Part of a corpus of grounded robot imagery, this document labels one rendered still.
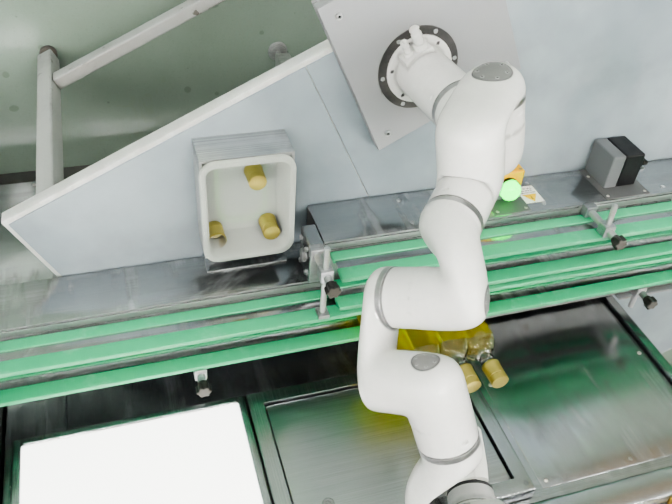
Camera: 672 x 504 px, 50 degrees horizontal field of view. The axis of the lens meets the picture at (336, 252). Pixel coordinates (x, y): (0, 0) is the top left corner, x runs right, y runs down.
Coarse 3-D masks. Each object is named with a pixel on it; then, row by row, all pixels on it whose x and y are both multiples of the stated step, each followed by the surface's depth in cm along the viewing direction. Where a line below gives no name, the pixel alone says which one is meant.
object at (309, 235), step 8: (312, 224) 141; (304, 232) 139; (312, 232) 139; (304, 240) 139; (312, 240) 137; (320, 240) 137; (304, 248) 138; (304, 256) 139; (304, 264) 142; (312, 264) 138; (304, 272) 141; (312, 272) 139; (312, 280) 141
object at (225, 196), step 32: (224, 160) 123; (256, 160) 124; (288, 160) 126; (224, 192) 135; (256, 192) 138; (288, 192) 132; (224, 224) 140; (256, 224) 143; (288, 224) 136; (224, 256) 136; (256, 256) 138
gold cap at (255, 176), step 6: (246, 168) 132; (252, 168) 131; (258, 168) 132; (246, 174) 132; (252, 174) 130; (258, 174) 130; (264, 174) 132; (252, 180) 130; (258, 180) 130; (264, 180) 131; (252, 186) 131; (258, 186) 131; (264, 186) 132
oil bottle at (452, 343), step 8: (440, 336) 137; (448, 336) 137; (456, 336) 137; (464, 336) 137; (440, 344) 136; (448, 344) 136; (456, 344) 136; (464, 344) 136; (448, 352) 135; (456, 352) 135; (464, 352) 136
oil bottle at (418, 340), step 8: (400, 328) 139; (408, 336) 137; (416, 336) 137; (424, 336) 137; (432, 336) 137; (408, 344) 136; (416, 344) 135; (424, 344) 135; (432, 344) 135; (432, 352) 134; (440, 352) 135
